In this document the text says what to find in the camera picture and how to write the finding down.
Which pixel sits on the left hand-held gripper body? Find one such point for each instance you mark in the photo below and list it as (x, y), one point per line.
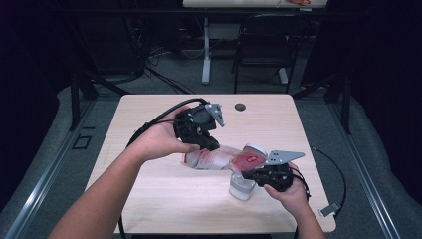
(192, 122)

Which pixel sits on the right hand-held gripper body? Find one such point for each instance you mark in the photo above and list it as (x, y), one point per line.
(277, 177)

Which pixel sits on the red and white refill pouch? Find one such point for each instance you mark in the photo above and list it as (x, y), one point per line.
(212, 159)

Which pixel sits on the white lidded container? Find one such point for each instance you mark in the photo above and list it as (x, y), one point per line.
(241, 189)

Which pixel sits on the person's right hand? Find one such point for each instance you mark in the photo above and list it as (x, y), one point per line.
(295, 199)

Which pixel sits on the person's left hand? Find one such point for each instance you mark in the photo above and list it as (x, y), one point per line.
(156, 142)

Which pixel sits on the black table grommet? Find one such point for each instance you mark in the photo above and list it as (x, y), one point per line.
(240, 107)

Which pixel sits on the white desk leg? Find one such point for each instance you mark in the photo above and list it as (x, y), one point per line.
(206, 56)

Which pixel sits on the grey under-desk box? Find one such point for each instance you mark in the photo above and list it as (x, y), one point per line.
(225, 31)

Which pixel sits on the black metal stand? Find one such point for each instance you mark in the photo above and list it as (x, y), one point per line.
(346, 106)
(75, 99)

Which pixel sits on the short white desk foot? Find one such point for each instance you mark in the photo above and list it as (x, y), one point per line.
(283, 76)

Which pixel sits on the black folding chair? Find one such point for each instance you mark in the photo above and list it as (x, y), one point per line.
(268, 43)

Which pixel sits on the light background desk top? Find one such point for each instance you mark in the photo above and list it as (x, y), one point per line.
(239, 3)

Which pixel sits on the aluminium floor rail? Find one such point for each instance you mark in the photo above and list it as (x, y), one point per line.
(49, 172)
(365, 172)

